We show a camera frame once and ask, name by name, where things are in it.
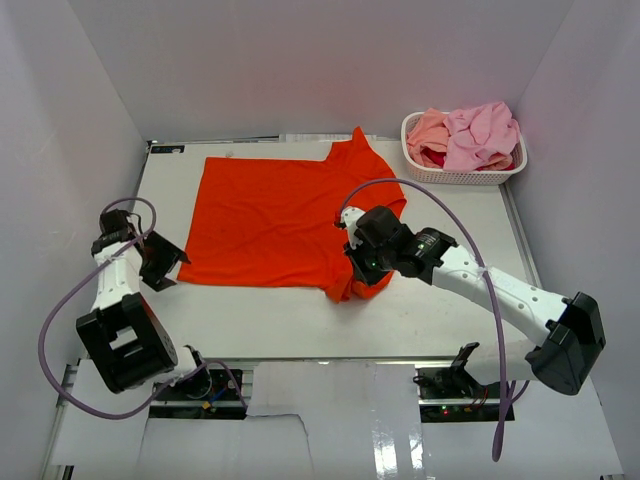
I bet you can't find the orange t shirt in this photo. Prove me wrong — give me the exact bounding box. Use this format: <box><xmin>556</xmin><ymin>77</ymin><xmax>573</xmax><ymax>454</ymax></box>
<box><xmin>177</xmin><ymin>128</ymin><xmax>407</xmax><ymax>303</ymax></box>

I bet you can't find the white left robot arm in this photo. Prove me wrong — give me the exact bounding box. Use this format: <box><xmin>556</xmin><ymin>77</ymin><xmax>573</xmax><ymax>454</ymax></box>
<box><xmin>76</xmin><ymin>209</ymin><xmax>212</xmax><ymax>399</ymax></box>

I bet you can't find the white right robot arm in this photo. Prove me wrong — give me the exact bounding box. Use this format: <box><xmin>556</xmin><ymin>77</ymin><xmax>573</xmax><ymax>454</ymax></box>
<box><xmin>339</xmin><ymin>206</ymin><xmax>606</xmax><ymax>396</ymax></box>

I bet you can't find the white perforated laundry basket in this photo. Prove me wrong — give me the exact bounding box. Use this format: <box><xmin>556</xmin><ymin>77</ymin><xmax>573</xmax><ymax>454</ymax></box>
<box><xmin>400</xmin><ymin>110</ymin><xmax>529</xmax><ymax>186</ymax></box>

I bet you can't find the black table label sticker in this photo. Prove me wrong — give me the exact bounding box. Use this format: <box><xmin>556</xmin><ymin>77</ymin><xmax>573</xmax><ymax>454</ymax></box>
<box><xmin>150</xmin><ymin>145</ymin><xmax>185</xmax><ymax>154</ymax></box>

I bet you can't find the magenta t shirt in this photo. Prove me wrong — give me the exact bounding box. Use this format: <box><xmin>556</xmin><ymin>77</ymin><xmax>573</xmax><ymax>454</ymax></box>
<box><xmin>421</xmin><ymin>149</ymin><xmax>446</xmax><ymax>169</ymax></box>

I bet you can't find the peach t shirt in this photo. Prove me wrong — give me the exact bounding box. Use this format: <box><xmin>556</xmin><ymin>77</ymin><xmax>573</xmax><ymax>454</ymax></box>
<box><xmin>405</xmin><ymin>108</ymin><xmax>450</xmax><ymax>167</ymax></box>

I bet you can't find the light pink t shirt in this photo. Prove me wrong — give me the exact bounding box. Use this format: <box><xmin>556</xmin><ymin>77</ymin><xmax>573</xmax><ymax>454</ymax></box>
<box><xmin>443</xmin><ymin>102</ymin><xmax>520</xmax><ymax>173</ymax></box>

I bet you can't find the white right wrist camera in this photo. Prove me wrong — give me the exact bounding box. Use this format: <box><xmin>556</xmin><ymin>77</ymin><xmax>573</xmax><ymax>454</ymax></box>
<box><xmin>334</xmin><ymin>206</ymin><xmax>365</xmax><ymax>249</ymax></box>

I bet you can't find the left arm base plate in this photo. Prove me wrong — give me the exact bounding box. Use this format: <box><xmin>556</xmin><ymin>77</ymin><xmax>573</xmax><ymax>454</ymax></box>
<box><xmin>149</xmin><ymin>368</ymin><xmax>246</xmax><ymax>420</ymax></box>

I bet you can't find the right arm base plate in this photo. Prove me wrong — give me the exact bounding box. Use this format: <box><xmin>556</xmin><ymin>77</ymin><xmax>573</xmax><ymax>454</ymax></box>
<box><xmin>413</xmin><ymin>367</ymin><xmax>500</xmax><ymax>424</ymax></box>

